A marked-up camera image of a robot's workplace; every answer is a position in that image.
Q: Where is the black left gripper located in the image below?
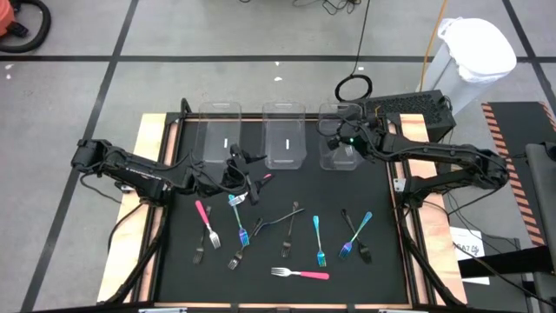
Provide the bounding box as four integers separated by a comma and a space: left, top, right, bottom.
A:
219, 145, 269, 206

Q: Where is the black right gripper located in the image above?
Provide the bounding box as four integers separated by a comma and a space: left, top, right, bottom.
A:
326, 115, 386, 152

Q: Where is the clear plastic bin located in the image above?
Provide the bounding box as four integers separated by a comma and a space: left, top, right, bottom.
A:
194, 102, 242, 170
318, 103, 366, 171
261, 102, 308, 170

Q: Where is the dark metal fork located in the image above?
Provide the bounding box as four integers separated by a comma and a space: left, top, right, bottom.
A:
281, 200, 301, 258
341, 208, 373, 265
228, 216, 264, 270
193, 206, 213, 265
254, 207, 306, 237

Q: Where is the iridescent rainbow fork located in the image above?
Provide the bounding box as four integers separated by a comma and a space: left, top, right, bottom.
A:
339, 211, 374, 258
228, 194, 251, 248
312, 215, 328, 268

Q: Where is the black computer case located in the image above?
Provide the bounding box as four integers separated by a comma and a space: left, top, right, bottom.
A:
361, 90, 457, 148

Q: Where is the black table mat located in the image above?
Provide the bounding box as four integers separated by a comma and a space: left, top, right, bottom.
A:
156, 117, 410, 305

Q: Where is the grey trash can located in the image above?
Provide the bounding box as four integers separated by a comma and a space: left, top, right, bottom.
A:
421, 43, 494, 117

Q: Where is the white paper sheet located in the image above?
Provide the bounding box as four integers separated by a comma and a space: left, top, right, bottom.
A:
450, 227, 491, 287

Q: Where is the black hazard-striped floor mat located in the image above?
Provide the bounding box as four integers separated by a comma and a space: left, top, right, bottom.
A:
480, 101, 556, 248

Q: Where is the black metal beam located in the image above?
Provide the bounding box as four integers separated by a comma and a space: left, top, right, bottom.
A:
456, 244, 556, 279

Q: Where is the orange shop vacuum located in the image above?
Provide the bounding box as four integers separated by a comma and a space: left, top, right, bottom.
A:
0, 0, 17, 38

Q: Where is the black coiled hanging cable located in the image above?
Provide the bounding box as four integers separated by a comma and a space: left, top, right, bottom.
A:
334, 0, 374, 103

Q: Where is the black metal table frame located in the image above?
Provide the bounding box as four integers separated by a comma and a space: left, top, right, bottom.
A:
97, 97, 469, 313

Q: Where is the black braided cable sleeve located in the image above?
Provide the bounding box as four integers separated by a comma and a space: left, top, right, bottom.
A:
397, 203, 466, 308
103, 203, 169, 305

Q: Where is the yellow hanging cable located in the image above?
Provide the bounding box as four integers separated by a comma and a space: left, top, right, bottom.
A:
418, 0, 449, 93

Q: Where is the black vacuum hose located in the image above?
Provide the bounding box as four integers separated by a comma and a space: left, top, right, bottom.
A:
0, 0, 52, 55

